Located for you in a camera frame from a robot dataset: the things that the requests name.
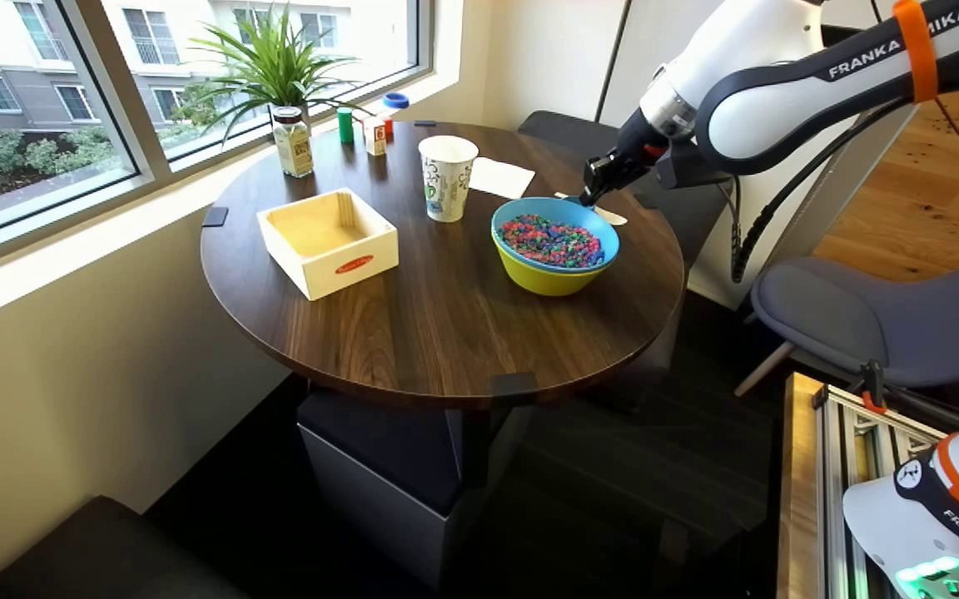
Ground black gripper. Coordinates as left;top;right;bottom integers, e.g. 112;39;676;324
577;105;672;208

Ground colourful beans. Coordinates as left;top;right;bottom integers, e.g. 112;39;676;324
495;212;608;273

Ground white paper napkin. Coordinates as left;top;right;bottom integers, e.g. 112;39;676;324
465;154;539;202

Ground patterned paper cup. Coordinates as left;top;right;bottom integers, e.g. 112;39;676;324
415;134;484;225

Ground white numbered wooden block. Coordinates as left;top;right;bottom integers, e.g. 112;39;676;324
364;112;390;160

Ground blue-grey round chair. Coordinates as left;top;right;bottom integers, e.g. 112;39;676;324
732;254;959;398

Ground cream wooden box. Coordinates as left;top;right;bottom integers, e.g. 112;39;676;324
253;185;403;303

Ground glass spice jar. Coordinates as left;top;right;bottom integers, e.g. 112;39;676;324
271;104;316;179

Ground green potted plant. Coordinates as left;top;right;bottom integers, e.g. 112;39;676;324
173;3;343;143

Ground grey cube ottoman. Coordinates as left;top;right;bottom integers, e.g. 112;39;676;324
292;385;539;593

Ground black bench cushion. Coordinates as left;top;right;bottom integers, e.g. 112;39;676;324
0;491;251;599

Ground black corrugated cable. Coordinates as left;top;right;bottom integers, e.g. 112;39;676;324
726;104;914;286

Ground aluminium robot stand frame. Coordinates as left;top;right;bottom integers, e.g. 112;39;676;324
776;370;954;599

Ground grey window frame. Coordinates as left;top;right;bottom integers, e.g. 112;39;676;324
0;0;438;277

